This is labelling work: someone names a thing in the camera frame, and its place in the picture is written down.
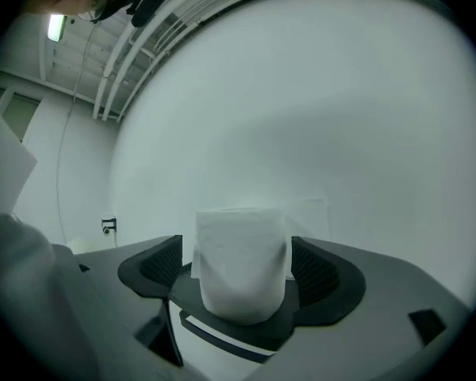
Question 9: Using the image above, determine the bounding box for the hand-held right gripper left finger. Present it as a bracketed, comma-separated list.
[117, 234, 183, 299]

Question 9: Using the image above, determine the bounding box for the thin hanging cable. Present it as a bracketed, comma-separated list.
[55, 18, 98, 242]

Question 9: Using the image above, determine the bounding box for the grey framed window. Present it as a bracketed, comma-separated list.
[0, 83, 41, 144]

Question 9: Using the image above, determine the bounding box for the rectangular ceiling light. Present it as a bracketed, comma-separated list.
[47, 13, 68, 43]

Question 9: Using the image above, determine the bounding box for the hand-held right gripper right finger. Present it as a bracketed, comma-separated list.
[290, 236, 367, 327]

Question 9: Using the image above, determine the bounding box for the bundle of white ceiling pipes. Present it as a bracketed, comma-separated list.
[92, 0, 453, 123]

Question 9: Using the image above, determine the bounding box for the person's right forearm white sleeve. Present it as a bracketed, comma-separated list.
[0, 211, 116, 376]

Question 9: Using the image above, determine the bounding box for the white toilet paper roll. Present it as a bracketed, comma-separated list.
[190, 206, 293, 326]

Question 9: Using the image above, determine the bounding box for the black head-worn camera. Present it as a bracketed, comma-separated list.
[125, 0, 178, 29]

